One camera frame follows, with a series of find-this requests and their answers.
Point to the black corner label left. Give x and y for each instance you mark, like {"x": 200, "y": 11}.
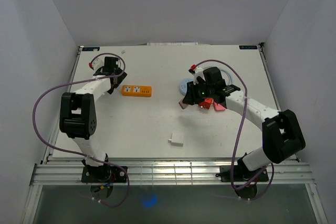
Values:
{"x": 90, "y": 49}

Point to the orange power strip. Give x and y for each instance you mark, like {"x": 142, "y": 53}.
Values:
{"x": 136, "y": 91}

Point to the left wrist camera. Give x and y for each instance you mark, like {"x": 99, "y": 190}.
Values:
{"x": 96, "y": 64}

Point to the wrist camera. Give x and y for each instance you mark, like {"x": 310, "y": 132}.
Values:
{"x": 96, "y": 64}
{"x": 196, "y": 71}

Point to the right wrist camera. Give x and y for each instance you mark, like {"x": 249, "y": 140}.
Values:
{"x": 196, "y": 71}

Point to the pink flat plug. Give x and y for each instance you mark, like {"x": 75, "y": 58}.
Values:
{"x": 218, "y": 107}

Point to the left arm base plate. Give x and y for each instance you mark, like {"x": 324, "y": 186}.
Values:
{"x": 103, "y": 174}

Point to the light blue round socket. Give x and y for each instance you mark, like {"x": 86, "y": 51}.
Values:
{"x": 183, "y": 85}

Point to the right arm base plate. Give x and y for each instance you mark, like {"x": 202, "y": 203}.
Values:
{"x": 241, "y": 173}

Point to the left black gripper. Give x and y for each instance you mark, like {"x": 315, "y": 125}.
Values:
{"x": 121, "y": 75}

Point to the red cube socket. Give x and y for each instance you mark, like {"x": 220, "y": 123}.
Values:
{"x": 206, "y": 104}

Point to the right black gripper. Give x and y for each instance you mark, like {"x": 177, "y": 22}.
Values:
{"x": 191, "y": 97}

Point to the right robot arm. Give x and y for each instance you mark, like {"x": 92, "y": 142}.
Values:
{"x": 282, "y": 136}

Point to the white charger adapter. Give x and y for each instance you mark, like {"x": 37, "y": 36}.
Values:
{"x": 177, "y": 139}

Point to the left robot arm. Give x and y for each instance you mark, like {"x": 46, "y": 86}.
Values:
{"x": 78, "y": 118}

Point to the aluminium front rail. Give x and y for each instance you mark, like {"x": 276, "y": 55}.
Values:
{"x": 155, "y": 173}

